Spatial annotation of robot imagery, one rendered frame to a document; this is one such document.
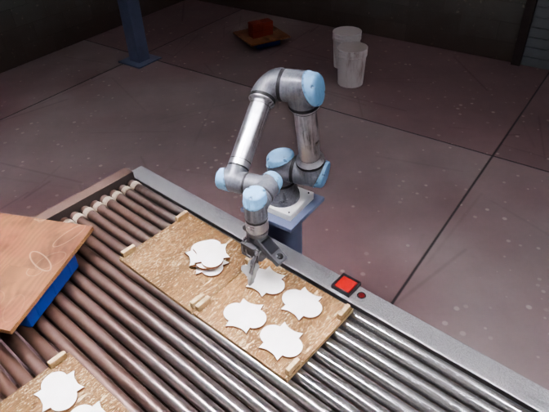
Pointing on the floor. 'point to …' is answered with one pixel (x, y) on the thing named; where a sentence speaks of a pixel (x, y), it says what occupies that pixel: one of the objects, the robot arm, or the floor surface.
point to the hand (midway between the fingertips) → (265, 275)
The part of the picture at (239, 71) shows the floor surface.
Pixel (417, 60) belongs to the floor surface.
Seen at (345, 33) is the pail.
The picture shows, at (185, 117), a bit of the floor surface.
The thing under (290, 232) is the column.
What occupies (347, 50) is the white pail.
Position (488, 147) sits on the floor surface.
